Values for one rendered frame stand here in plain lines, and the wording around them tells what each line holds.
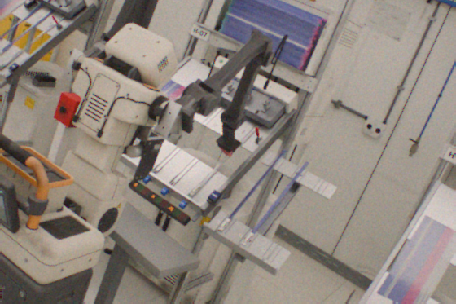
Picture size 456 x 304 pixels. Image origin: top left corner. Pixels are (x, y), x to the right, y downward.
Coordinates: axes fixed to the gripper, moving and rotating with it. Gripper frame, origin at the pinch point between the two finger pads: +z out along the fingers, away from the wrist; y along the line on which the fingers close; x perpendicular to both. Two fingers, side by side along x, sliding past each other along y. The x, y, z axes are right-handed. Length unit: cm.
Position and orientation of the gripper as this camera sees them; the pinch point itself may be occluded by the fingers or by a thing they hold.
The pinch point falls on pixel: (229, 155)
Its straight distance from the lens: 255.7
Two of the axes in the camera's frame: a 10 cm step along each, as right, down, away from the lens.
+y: -7.9, -4.4, 4.2
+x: -6.1, 5.9, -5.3
